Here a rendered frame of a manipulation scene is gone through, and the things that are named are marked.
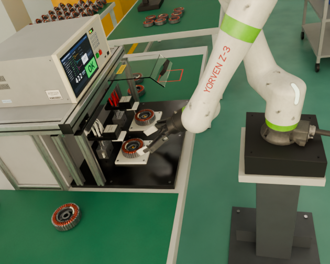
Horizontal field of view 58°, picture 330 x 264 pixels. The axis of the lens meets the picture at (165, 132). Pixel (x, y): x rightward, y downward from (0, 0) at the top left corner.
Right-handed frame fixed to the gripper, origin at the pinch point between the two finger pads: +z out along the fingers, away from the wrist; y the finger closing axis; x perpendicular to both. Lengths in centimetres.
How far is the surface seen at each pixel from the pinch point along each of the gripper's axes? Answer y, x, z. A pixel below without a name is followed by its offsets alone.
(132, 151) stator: -4.5, 0.9, 4.7
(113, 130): -1.7, 13.3, 5.9
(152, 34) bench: 159, 9, 32
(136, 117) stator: 21.7, 3.3, 8.9
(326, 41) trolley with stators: 235, -124, -84
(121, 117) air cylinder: 22.3, 7.7, 16.4
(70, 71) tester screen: -3.7, 43.6, -3.4
